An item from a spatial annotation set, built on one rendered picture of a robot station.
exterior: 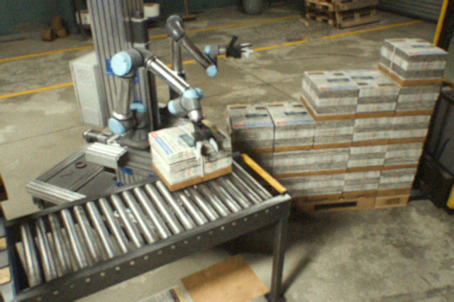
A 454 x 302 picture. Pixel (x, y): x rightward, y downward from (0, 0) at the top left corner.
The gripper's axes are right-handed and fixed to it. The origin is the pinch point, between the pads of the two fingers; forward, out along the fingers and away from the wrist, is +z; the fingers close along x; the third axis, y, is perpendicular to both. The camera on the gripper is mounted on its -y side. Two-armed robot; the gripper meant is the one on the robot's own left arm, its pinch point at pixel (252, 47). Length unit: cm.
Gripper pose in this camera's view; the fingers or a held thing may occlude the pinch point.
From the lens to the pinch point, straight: 304.7
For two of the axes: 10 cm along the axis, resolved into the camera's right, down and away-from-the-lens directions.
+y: 0.0, 7.8, 6.2
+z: 10.0, -0.1, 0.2
